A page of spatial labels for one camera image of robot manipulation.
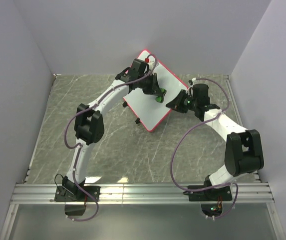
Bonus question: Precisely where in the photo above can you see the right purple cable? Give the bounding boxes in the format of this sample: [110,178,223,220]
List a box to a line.
[170,77,239,221]

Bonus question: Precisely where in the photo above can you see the red framed whiteboard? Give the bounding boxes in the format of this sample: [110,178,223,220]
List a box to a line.
[123,61,187,132]

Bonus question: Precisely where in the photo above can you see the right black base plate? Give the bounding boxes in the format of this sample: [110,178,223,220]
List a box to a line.
[183,186,233,202]

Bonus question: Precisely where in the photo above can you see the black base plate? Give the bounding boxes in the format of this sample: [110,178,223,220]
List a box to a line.
[183,186,233,202]
[54,185,101,203]

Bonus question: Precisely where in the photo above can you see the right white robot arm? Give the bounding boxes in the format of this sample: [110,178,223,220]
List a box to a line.
[166,90,265,200]

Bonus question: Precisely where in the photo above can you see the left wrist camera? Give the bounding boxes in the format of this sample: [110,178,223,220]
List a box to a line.
[130,58,149,78]

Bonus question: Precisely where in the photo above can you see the purple cable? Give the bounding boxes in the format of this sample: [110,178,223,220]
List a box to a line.
[63,53,157,222]
[170,77,239,221]

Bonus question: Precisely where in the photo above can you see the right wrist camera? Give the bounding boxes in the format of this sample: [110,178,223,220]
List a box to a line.
[192,83,210,106]

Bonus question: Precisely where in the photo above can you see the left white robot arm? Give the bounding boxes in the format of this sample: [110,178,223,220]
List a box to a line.
[62,68,166,201]

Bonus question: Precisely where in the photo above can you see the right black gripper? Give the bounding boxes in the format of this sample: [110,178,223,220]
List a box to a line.
[165,91,197,115]

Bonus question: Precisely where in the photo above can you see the aluminium mounting rail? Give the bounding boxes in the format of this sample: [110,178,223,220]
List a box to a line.
[10,182,274,205]

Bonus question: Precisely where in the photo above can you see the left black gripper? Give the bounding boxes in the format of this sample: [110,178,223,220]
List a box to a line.
[139,73,163,97]

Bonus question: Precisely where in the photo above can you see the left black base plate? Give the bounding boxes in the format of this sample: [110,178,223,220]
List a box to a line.
[54,185,101,203]

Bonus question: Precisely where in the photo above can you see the green whiteboard eraser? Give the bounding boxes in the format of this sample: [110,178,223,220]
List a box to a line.
[155,88,167,103]

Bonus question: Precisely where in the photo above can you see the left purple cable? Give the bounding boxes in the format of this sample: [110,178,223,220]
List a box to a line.
[63,53,157,222]

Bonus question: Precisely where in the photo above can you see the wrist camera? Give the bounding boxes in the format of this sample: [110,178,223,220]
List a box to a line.
[192,83,210,106]
[130,58,149,78]

